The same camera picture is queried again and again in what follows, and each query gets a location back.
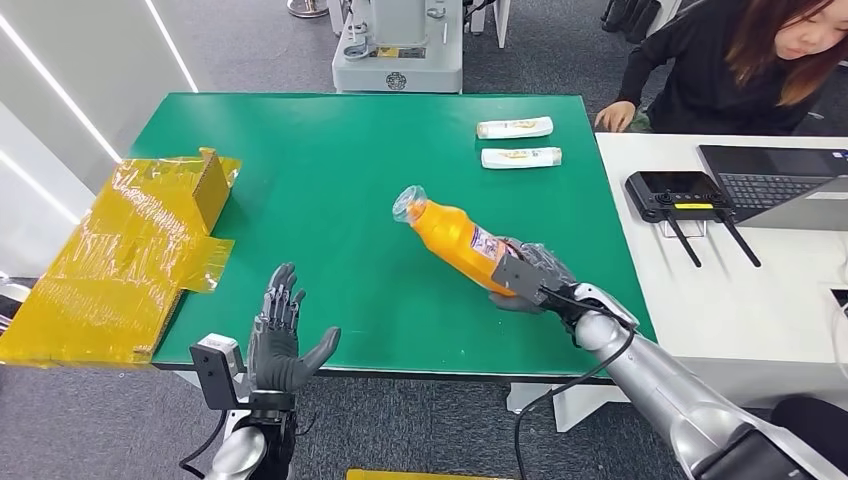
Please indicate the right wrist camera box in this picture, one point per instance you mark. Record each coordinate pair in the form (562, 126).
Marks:
(520, 278)

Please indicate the orange detergent bottle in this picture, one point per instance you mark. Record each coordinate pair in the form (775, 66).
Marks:
(450, 235)

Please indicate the person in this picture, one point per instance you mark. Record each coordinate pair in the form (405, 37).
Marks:
(815, 424)
(702, 79)

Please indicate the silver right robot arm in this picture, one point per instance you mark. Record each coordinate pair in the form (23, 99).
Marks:
(662, 391)

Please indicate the yellow cardboard edge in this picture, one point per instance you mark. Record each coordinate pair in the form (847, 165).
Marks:
(411, 476)

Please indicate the chrome stand base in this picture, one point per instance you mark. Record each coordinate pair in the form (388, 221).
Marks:
(306, 8)

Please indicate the white table leg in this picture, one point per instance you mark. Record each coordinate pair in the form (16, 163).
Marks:
(583, 414)

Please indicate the grey metal object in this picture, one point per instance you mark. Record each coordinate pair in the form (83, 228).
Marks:
(10, 298)

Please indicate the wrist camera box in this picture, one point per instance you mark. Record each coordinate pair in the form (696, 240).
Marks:
(520, 278)
(215, 374)

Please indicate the black chair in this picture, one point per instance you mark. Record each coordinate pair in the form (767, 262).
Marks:
(629, 14)

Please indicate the white desk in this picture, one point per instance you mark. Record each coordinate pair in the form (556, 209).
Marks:
(762, 371)

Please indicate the grey machine base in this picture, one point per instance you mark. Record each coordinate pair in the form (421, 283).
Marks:
(397, 66)

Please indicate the black controller with antennas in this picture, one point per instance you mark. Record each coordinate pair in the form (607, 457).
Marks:
(669, 192)

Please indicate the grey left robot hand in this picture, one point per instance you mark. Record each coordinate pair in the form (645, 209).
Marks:
(275, 361)

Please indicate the white furniture panel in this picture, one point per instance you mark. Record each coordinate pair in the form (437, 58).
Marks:
(500, 20)

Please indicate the person's hand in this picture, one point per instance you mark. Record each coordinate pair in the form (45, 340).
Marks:
(616, 118)

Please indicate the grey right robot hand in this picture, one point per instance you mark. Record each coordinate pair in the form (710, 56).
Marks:
(546, 260)

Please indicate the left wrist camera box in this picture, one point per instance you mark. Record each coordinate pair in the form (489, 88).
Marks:
(215, 374)

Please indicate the clear controller stand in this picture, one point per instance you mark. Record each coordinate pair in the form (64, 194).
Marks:
(694, 229)

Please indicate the yellow taped cardboard box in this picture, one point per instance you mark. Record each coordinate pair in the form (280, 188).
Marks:
(132, 252)

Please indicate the dark grey laptop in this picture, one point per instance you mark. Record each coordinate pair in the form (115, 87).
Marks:
(768, 182)

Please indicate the white cosmetic tube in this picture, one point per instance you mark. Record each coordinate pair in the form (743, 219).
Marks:
(521, 158)
(515, 128)

